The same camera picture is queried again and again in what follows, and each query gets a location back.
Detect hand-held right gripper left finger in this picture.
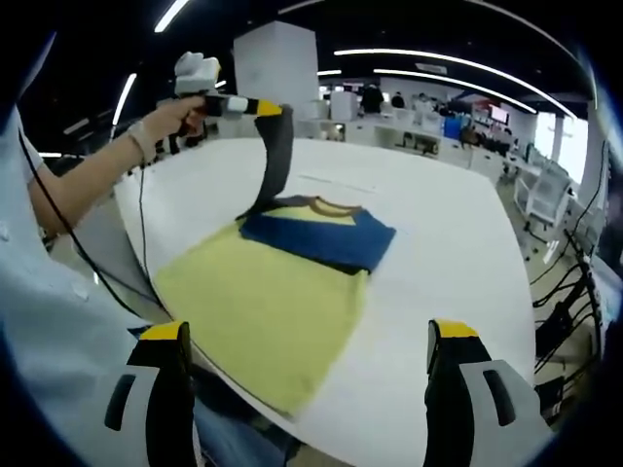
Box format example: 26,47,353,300
72,320,196,467

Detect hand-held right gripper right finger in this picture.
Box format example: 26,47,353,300
422,318,556,467

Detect yellow black blue garment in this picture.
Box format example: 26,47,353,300
153,102,398,418

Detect person's left hand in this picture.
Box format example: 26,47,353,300
143,95,206,147

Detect wide white pillar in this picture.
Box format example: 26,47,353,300
232,19,320,137

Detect short ceiling light strip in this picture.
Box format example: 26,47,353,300
154,0,191,34
111,72,138,126

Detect beige wristband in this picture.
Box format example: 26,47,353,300
127,121,150,164

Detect person's blue trousers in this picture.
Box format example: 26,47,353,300
192,369,312,467

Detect person's white shirt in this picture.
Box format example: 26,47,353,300
0,104,162,439

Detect white cabinet row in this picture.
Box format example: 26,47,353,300
296,96,517,181

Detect shorter ceiling light strip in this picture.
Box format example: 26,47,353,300
372,68,539,116

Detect long ceiling light strip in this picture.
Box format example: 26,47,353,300
333,47,575,118

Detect narrow white pillar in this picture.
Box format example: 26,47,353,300
581,116,614,196

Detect black floor cable bundle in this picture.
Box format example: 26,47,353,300
528,228,609,419

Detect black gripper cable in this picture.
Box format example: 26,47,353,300
138,155,162,303

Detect black chest device cable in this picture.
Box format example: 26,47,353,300
17,126,157,327

